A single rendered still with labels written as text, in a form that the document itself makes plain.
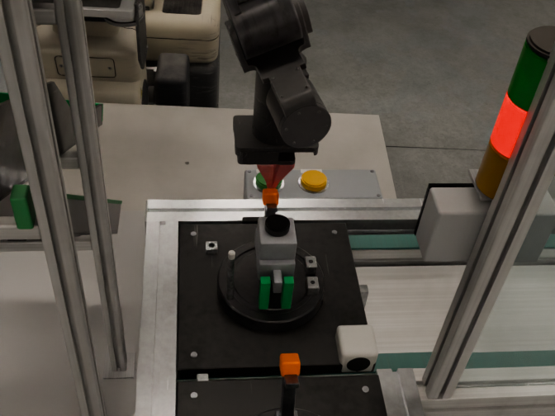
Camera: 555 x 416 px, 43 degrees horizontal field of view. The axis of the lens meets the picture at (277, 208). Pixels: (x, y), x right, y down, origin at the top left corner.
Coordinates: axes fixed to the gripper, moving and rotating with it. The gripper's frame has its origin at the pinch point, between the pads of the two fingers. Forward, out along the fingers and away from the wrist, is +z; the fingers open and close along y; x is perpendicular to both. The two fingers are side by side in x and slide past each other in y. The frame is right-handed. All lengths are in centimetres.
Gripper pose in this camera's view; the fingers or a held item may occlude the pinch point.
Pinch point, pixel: (270, 185)
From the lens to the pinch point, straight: 94.5
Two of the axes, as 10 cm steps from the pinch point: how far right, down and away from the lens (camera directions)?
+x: -0.9, -7.0, 7.1
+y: 9.9, -0.1, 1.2
